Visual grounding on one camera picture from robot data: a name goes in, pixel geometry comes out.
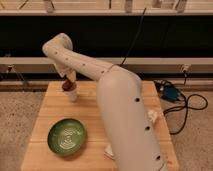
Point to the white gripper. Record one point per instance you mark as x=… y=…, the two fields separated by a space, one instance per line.
x=68 y=74

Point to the red pepper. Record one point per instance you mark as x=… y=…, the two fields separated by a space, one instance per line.
x=68 y=85

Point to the green ceramic bowl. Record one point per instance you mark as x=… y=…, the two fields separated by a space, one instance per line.
x=66 y=137

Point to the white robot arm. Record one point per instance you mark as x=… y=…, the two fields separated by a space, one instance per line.
x=119 y=99

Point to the blue power adapter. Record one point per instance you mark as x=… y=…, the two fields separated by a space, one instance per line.
x=170 y=94

